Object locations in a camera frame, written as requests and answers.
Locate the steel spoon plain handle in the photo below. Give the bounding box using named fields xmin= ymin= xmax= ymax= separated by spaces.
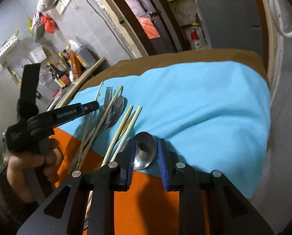
xmin=133 ymin=132 xmax=157 ymax=171

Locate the wooden chopstick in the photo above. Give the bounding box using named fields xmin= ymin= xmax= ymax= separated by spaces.
xmin=84 ymin=105 xmax=143 ymax=226
xmin=78 ymin=85 xmax=123 ymax=169
xmin=100 ymin=105 xmax=133 ymax=167
xmin=75 ymin=81 xmax=103 ymax=170

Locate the steel spoon ornate handle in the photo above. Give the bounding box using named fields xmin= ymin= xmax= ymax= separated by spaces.
xmin=68 ymin=95 xmax=124 ymax=174

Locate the steel fork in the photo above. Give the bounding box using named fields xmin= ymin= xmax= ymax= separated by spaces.
xmin=68 ymin=87 xmax=113 ymax=174

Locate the person's left hand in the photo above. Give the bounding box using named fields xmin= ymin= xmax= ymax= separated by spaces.
xmin=6 ymin=138 xmax=62 ymax=204

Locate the blue and orange cloth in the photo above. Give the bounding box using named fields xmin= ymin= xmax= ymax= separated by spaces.
xmin=53 ymin=61 xmax=271 ymax=234

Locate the dark soy sauce bottle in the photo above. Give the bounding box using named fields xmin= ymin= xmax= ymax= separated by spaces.
xmin=47 ymin=61 xmax=71 ymax=88

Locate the orange snack bag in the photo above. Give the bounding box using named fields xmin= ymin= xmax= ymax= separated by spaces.
xmin=69 ymin=50 xmax=82 ymax=79

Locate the brown table cover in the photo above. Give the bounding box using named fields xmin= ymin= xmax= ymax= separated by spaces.
xmin=80 ymin=49 xmax=268 ymax=91

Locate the red plastic bag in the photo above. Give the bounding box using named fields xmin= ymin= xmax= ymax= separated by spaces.
xmin=40 ymin=14 xmax=56 ymax=34

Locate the red white gas bottle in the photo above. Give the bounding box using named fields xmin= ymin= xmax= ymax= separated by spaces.
xmin=185 ymin=25 xmax=207 ymax=50

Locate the grey refrigerator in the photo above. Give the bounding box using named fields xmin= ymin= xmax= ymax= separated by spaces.
xmin=195 ymin=0 xmax=263 ymax=57

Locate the dark wooden door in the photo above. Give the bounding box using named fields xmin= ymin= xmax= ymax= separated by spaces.
xmin=113 ymin=0 xmax=186 ymax=55

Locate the white wall rack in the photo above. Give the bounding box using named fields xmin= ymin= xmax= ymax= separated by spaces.
xmin=0 ymin=30 xmax=19 ymax=65

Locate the white wall socket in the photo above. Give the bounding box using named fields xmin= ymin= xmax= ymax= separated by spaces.
xmin=56 ymin=0 xmax=71 ymax=14

